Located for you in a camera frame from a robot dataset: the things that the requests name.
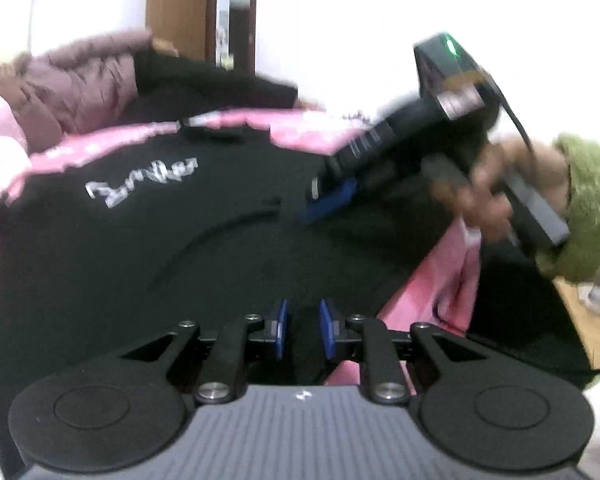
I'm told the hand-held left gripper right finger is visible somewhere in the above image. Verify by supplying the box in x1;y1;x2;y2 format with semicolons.
319;298;491;406

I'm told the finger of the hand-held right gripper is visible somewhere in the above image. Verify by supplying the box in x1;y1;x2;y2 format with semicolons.
300;177;358;226

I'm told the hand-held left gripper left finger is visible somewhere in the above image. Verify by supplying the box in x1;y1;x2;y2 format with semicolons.
120;298;291;406

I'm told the black printed shirt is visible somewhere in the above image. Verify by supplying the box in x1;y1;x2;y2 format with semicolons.
0;122;481;466

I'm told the person's right hand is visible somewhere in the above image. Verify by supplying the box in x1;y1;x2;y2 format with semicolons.
430;142;568;243

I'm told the pink floral blanket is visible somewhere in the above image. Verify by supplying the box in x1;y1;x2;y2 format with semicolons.
0;107;483;386

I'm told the wooden door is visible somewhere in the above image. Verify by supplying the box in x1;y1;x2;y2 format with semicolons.
145;0;216;61

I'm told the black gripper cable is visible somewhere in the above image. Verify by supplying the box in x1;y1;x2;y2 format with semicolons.
495;77;538;161

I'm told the dark wooden door frame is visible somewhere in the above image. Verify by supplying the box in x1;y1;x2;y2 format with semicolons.
207;0;258;73

